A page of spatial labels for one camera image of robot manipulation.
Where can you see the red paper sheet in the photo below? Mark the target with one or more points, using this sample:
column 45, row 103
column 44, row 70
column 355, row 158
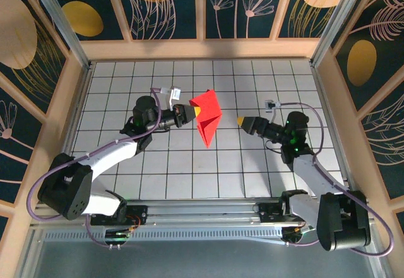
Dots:
column 208, row 107

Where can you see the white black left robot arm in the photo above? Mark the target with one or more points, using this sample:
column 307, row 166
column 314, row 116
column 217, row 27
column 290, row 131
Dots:
column 110, row 161

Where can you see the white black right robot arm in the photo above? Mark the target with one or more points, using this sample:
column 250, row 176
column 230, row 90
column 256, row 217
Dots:
column 331, row 227

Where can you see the white grid mat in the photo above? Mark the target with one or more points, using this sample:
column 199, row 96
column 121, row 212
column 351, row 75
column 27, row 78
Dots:
column 142, row 79

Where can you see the small circuit board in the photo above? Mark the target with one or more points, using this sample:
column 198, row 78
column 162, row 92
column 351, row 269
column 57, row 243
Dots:
column 296, row 232
column 121, row 234

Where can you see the grey metal panel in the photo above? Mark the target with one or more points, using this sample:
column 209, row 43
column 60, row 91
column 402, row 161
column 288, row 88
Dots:
column 202, row 259

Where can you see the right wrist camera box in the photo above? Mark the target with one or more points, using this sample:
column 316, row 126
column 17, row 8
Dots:
column 270, row 105

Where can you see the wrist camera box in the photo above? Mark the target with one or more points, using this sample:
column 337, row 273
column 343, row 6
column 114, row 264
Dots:
column 270, row 105
column 175, row 93

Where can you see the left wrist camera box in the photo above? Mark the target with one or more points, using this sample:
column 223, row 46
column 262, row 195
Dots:
column 175, row 93

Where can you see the aluminium side rail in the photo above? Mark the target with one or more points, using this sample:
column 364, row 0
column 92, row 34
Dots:
column 326, row 101
column 70, row 132

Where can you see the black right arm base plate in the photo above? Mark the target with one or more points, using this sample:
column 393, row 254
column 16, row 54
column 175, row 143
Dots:
column 268, row 213

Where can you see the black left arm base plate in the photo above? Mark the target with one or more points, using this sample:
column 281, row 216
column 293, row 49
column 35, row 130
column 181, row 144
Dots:
column 139, row 212

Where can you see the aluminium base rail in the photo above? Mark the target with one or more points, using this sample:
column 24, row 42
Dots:
column 202, row 215

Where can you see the aluminium corner post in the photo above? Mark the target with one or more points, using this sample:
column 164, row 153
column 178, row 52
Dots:
column 339, row 19
column 59, row 19

